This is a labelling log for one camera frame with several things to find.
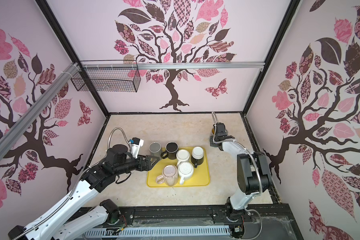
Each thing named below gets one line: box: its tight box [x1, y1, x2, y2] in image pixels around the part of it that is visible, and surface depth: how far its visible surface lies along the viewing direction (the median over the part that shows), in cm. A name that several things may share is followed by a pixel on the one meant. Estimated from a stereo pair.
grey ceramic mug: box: [148, 141, 163, 160], surface depth 89 cm
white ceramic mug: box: [177, 161, 194, 185], surface depth 83 cm
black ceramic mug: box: [161, 141, 179, 160], surface depth 91 cm
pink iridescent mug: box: [156, 164, 178, 187], surface depth 80 cm
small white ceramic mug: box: [176, 149, 190, 165], surface depth 90 cm
